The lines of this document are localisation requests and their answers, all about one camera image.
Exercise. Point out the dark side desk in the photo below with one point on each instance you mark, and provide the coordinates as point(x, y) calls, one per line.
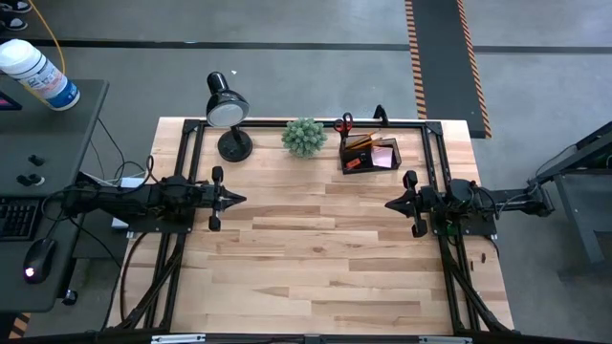
point(57, 143)

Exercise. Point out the small tablet screen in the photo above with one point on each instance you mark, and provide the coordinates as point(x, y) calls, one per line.
point(8, 101)

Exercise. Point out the black floor mat striped edges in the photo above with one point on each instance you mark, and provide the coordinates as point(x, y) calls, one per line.
point(440, 57)

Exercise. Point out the black mesh desk organizer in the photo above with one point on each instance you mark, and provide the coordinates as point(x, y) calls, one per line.
point(363, 157)

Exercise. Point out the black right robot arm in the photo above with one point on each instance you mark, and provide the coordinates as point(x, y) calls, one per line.
point(507, 200)

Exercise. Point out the black computer mouse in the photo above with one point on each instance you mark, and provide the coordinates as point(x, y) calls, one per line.
point(39, 260)

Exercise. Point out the black desk lamp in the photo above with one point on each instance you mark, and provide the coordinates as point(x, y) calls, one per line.
point(234, 145)

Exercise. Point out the black aluminium table frame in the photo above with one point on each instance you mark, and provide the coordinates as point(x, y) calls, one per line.
point(311, 123)

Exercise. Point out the black keyboard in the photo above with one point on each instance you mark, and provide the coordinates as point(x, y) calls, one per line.
point(16, 220)

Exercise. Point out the red eraser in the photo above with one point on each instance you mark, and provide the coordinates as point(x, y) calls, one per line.
point(353, 164)

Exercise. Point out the pink sticky note pad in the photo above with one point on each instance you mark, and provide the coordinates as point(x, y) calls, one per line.
point(382, 156)

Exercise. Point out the black caster wheel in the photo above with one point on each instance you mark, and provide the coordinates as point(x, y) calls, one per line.
point(70, 297)

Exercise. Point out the white wipes canister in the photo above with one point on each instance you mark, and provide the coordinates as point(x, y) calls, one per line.
point(38, 71)

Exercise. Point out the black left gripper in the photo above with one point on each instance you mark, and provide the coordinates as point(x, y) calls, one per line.
point(215, 198)

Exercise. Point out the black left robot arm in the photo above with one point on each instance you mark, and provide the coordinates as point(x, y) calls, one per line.
point(143, 198)

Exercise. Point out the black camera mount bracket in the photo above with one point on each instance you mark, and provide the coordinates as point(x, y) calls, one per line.
point(381, 116)

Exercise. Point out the silver metal bracket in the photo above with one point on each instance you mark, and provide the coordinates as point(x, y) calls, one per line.
point(444, 340)
point(178, 338)

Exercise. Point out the white power adapter box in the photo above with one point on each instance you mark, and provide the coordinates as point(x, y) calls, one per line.
point(131, 182)

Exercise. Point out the person's shoe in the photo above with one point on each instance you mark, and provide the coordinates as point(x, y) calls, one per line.
point(13, 25)
point(16, 6)

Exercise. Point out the grey metal cart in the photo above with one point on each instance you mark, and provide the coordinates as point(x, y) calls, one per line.
point(583, 200)

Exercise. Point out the green artificial potted plant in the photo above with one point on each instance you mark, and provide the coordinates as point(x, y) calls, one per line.
point(303, 137)

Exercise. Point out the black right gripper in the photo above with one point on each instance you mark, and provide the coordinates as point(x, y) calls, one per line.
point(421, 203)

